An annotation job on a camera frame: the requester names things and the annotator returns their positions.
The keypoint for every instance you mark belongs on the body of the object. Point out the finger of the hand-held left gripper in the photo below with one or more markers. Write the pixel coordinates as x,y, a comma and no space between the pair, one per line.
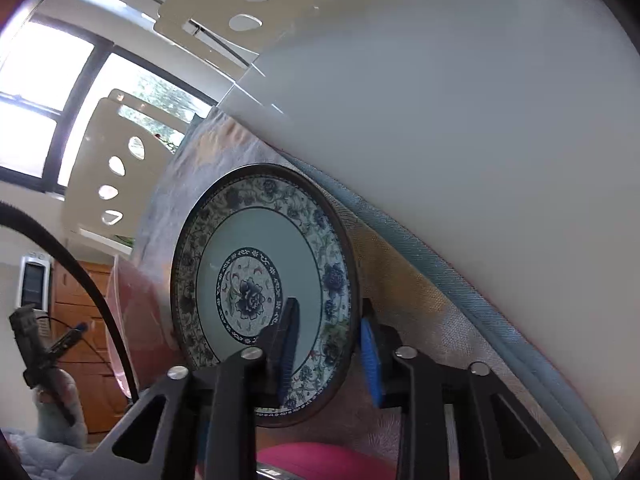
70,336

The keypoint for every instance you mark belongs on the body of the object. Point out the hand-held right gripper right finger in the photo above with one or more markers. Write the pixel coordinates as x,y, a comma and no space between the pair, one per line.
371,360

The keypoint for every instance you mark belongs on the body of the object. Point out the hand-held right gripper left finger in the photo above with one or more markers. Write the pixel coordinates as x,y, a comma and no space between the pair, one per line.
286,355

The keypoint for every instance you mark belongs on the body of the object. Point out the blue floral ceramic plate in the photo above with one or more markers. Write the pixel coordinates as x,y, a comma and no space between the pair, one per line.
260,240

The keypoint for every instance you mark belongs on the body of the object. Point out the person's left forearm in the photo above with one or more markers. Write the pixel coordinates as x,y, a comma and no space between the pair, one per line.
67,420

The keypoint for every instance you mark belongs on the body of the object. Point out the wooden cabinet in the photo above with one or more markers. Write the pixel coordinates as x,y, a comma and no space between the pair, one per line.
95,360

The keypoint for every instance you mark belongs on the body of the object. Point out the red translucent bowl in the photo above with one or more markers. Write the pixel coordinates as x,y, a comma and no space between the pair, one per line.
140,320

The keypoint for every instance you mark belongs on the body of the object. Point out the person's grey quilted clothing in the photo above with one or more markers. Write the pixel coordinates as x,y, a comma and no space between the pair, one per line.
35,455

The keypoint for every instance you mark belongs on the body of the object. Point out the pink bowl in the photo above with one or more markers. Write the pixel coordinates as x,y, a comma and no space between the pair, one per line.
325,460

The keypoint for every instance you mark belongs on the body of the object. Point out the cream chair with teardrop holes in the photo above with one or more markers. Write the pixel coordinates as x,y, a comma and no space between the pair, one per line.
210,15
95,165

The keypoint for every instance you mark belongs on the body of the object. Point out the black framed window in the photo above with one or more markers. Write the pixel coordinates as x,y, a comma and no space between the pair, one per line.
55,85

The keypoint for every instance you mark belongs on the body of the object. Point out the white wall control panel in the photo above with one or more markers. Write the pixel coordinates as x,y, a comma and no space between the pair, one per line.
34,285

